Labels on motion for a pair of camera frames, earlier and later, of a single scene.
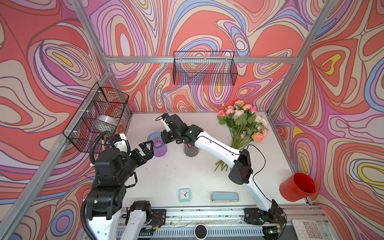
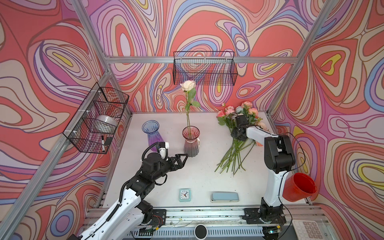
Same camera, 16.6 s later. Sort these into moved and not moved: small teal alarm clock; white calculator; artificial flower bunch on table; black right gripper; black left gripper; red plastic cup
Moved: black left gripper; black right gripper
Not moved: red plastic cup; white calculator; artificial flower bunch on table; small teal alarm clock
